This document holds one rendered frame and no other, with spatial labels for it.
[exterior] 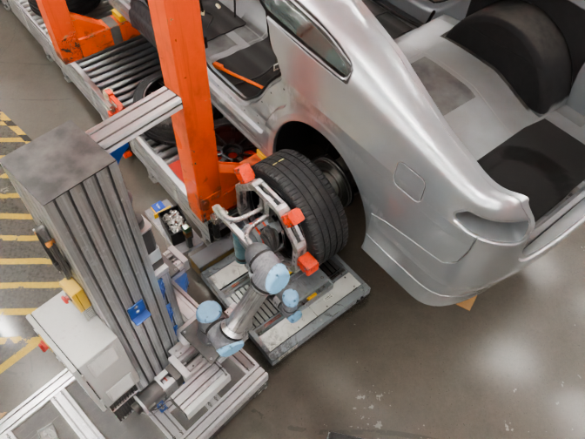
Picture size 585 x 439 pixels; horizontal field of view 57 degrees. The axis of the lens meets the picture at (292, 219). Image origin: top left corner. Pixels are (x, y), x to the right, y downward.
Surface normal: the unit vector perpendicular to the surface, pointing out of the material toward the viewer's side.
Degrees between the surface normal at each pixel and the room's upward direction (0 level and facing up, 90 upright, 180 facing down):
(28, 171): 0
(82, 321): 0
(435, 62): 2
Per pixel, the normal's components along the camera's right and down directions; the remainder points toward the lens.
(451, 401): 0.03, -0.60
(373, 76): -0.42, -0.04
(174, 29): 0.63, 0.63
